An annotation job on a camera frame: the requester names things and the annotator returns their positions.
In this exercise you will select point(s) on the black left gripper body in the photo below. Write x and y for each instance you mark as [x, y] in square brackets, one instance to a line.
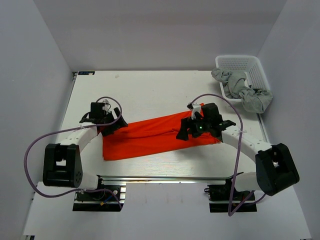
[108, 118]

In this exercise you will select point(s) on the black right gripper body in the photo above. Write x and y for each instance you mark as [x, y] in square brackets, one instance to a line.
[200, 126]

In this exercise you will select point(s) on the orange t-shirt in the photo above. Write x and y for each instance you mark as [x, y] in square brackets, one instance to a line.
[149, 137]

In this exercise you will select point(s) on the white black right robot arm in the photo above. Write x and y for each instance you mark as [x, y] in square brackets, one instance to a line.
[275, 169]

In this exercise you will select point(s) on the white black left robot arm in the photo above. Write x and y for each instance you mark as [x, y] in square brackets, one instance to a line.
[62, 161]

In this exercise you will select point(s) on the dark label sticker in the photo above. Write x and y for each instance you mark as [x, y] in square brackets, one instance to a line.
[86, 73]

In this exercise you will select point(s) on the grey t-shirt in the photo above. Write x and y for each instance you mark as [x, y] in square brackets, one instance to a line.
[254, 100]

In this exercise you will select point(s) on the white plastic laundry basket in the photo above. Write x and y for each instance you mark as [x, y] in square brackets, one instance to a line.
[250, 65]

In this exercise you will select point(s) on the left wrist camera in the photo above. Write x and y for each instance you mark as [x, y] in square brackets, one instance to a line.
[99, 110]

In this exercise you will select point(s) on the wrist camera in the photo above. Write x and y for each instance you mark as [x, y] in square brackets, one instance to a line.
[99, 110]
[208, 112]

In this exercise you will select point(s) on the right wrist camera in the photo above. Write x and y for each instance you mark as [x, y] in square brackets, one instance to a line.
[208, 112]

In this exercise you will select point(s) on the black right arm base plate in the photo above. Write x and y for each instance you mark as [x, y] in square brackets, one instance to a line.
[219, 196]

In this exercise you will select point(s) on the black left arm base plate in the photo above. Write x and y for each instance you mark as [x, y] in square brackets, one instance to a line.
[100, 201]

